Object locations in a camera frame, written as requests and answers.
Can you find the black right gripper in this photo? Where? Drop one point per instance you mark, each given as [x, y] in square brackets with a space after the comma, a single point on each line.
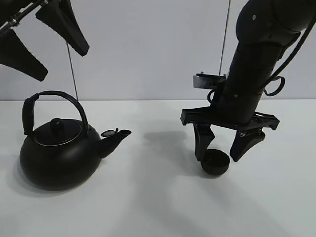
[236, 113]

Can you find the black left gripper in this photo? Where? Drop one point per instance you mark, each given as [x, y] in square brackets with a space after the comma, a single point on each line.
[57, 14]

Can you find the small black teacup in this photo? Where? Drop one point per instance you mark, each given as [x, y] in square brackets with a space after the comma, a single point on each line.
[215, 162]

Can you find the black round teapot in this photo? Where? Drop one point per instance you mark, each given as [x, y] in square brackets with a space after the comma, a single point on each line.
[63, 153]

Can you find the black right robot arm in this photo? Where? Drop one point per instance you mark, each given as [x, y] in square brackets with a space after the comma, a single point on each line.
[265, 29]

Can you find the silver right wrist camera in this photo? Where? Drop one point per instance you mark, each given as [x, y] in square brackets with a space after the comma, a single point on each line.
[206, 81]

